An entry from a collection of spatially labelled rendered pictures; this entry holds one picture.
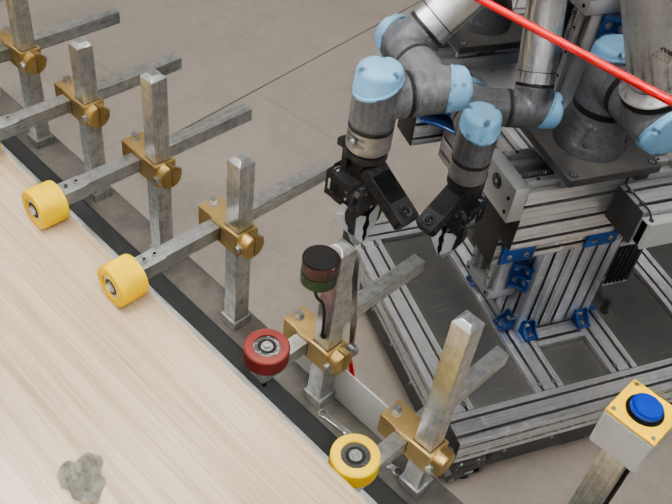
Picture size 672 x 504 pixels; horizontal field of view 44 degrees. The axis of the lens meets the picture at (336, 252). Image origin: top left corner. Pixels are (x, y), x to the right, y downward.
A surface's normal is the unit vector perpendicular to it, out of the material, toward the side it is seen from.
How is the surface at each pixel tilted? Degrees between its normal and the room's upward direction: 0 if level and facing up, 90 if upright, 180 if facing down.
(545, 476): 0
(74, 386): 0
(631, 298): 0
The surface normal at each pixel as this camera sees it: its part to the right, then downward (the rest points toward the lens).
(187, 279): 0.11, -0.71
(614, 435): -0.71, 0.44
